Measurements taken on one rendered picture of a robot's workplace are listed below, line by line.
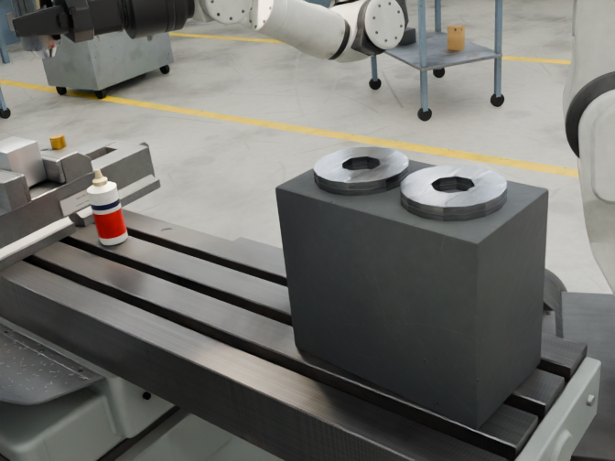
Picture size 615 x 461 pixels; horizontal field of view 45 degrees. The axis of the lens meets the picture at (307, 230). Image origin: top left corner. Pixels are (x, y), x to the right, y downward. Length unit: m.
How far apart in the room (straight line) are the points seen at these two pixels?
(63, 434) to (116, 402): 0.07
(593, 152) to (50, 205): 0.77
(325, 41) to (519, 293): 0.56
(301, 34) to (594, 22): 0.39
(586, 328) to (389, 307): 0.81
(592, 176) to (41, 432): 0.78
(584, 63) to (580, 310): 0.57
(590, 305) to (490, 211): 0.90
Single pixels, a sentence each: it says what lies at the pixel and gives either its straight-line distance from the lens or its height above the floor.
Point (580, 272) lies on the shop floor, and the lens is 2.75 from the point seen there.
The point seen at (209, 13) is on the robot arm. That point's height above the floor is 1.21.
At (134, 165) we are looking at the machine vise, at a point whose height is 0.96.
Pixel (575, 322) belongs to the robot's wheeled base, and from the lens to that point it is 1.45.
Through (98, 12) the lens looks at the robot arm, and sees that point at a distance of 0.96.
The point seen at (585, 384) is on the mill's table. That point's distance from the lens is 0.76.
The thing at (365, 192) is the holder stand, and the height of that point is 1.10.
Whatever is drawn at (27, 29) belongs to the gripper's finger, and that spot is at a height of 1.23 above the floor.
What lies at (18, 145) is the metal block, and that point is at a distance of 1.14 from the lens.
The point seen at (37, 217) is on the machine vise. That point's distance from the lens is 1.13.
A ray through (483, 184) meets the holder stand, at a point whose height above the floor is 1.11.
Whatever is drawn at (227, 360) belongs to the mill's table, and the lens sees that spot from 0.79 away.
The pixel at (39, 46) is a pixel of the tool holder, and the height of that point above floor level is 1.21.
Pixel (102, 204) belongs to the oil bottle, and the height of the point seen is 0.98.
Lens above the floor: 1.37
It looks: 26 degrees down
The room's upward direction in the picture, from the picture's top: 6 degrees counter-clockwise
